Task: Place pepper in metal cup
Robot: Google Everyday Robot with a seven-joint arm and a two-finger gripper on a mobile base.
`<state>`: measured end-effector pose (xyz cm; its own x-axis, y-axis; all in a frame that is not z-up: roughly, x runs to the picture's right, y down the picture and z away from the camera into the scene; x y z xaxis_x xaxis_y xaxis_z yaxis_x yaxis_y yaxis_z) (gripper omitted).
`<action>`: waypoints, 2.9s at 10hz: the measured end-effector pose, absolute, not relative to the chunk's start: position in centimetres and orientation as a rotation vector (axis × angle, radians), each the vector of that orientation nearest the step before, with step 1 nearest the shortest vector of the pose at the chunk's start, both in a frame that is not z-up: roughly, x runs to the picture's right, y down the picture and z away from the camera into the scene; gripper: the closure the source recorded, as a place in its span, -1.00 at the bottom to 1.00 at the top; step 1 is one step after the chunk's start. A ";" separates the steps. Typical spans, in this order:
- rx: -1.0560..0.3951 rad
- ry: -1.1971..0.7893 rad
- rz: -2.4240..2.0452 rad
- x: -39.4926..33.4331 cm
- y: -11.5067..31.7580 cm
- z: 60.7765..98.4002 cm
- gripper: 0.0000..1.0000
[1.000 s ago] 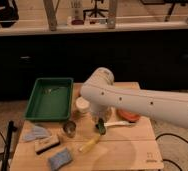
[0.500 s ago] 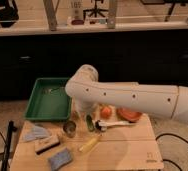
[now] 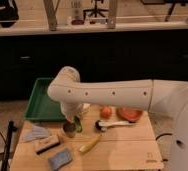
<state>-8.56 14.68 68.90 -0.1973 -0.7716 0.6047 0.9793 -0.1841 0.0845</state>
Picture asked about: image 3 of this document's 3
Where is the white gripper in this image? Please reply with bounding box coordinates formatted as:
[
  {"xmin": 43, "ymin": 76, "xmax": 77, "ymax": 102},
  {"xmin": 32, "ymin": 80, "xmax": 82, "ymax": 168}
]
[{"xmin": 60, "ymin": 103, "xmax": 83, "ymax": 123}]

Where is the green pepper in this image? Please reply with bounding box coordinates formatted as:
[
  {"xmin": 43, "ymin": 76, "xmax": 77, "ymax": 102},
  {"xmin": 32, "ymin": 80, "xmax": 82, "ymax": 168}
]
[{"xmin": 74, "ymin": 116, "xmax": 83, "ymax": 133}]

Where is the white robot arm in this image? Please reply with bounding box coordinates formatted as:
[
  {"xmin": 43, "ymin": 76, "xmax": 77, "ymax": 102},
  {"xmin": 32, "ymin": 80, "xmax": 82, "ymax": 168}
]
[{"xmin": 47, "ymin": 66, "xmax": 188, "ymax": 171}]

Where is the white cup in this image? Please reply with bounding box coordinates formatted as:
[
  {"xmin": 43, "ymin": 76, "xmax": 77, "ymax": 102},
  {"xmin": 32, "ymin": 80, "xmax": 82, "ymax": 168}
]
[{"xmin": 83, "ymin": 103, "xmax": 91, "ymax": 113}]

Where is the metal cup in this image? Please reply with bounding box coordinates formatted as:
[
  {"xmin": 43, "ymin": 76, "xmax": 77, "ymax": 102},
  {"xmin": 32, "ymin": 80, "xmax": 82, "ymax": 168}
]
[{"xmin": 63, "ymin": 122, "xmax": 76, "ymax": 138}]

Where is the green plastic tray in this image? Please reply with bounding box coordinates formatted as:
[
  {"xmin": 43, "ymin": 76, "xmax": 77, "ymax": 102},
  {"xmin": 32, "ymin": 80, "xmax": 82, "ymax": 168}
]
[{"xmin": 24, "ymin": 78, "xmax": 65, "ymax": 122}]

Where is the red tomato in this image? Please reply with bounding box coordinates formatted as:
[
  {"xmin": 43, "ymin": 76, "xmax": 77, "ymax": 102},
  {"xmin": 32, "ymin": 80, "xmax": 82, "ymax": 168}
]
[{"xmin": 100, "ymin": 106, "xmax": 112, "ymax": 119}]

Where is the grey folded cloth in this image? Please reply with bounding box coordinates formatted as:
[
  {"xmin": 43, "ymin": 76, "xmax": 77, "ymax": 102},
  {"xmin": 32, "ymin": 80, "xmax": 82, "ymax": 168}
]
[{"xmin": 23, "ymin": 126, "xmax": 51, "ymax": 142}]

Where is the yellow corn cob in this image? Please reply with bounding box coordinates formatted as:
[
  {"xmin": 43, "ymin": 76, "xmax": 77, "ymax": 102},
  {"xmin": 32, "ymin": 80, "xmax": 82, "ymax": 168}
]
[{"xmin": 79, "ymin": 135, "xmax": 101, "ymax": 153}]

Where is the wooden block brush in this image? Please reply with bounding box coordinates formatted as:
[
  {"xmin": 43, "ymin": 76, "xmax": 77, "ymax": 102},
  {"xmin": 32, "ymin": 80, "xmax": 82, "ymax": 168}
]
[{"xmin": 35, "ymin": 135, "xmax": 60, "ymax": 155}]

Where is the blue sponge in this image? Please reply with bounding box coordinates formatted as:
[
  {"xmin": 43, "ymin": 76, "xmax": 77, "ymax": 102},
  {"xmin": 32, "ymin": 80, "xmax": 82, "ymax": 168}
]
[{"xmin": 48, "ymin": 148, "xmax": 72, "ymax": 171}]

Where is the orange bowl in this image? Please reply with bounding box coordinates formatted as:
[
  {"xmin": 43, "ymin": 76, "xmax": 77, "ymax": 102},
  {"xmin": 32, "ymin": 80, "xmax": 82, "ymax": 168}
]
[{"xmin": 117, "ymin": 108, "xmax": 143, "ymax": 122}]

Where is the black stand pole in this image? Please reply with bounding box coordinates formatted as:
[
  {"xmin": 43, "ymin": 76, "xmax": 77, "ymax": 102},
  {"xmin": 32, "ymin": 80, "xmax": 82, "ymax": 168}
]
[{"xmin": 1, "ymin": 121, "xmax": 17, "ymax": 171}]

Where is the office chair base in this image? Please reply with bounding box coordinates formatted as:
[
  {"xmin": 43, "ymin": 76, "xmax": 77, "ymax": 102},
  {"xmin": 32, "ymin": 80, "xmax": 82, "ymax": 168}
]
[{"xmin": 83, "ymin": 0, "xmax": 108, "ymax": 19}]

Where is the white handled brush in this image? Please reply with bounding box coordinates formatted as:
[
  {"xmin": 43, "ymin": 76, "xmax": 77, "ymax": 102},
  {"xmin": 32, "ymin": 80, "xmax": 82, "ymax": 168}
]
[{"xmin": 95, "ymin": 120, "xmax": 133, "ymax": 132}]

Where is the wooden frame post left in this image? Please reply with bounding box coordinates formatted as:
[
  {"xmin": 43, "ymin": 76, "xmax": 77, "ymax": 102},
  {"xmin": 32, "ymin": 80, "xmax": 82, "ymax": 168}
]
[{"xmin": 43, "ymin": 0, "xmax": 57, "ymax": 31}]

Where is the wooden frame post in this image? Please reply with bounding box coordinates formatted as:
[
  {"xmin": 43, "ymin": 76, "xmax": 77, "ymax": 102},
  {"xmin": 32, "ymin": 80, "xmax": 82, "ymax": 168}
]
[
  {"xmin": 43, "ymin": 0, "xmax": 57, "ymax": 31},
  {"xmin": 107, "ymin": 0, "xmax": 118, "ymax": 29}
]

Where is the wooden frame post middle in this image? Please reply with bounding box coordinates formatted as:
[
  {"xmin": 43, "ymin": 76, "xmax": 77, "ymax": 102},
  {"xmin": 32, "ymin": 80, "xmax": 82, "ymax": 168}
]
[{"xmin": 107, "ymin": 0, "xmax": 118, "ymax": 29}]

